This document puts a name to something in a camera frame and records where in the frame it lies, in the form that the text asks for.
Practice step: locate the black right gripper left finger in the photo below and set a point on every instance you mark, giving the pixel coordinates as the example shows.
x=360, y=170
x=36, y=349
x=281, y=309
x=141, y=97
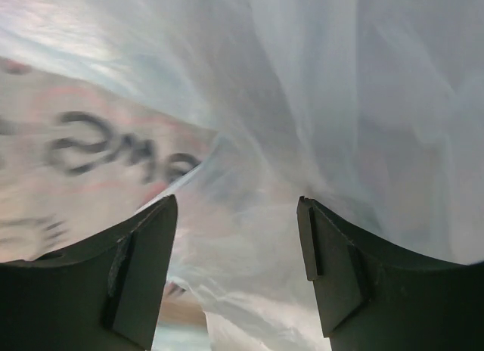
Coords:
x=102, y=293

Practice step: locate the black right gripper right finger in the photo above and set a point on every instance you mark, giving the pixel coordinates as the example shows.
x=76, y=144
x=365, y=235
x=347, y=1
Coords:
x=374, y=295

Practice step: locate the light blue cartoon plastic bag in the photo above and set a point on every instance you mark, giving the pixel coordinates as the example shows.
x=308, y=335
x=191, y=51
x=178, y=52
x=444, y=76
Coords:
x=238, y=108

